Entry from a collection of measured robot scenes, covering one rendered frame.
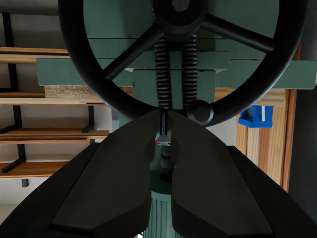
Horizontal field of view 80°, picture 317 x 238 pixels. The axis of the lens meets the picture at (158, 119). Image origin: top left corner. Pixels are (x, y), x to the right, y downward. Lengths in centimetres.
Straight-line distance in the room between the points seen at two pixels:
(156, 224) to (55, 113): 265
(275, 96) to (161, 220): 45
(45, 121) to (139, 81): 291
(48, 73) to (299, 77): 54
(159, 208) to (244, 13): 53
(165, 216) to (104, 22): 52
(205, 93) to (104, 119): 266
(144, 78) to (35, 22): 298
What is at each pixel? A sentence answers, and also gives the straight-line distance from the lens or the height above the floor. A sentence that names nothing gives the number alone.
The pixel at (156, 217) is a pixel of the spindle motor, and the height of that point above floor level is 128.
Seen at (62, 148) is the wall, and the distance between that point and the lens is 321.
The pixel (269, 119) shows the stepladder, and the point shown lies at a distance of 142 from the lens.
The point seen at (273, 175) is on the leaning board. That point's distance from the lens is 217.
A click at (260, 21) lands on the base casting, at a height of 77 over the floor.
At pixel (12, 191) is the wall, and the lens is 379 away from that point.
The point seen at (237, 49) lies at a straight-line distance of 45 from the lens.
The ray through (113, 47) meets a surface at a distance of 44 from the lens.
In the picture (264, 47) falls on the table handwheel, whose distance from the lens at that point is 27.
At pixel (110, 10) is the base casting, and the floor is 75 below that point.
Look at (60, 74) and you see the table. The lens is 48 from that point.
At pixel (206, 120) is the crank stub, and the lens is 18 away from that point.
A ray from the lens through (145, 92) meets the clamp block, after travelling 33.
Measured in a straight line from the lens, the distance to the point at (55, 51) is 256.
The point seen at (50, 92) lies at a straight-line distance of 68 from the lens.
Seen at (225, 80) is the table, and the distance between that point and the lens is 44.
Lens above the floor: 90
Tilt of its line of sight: 10 degrees up
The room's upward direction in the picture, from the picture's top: 179 degrees counter-clockwise
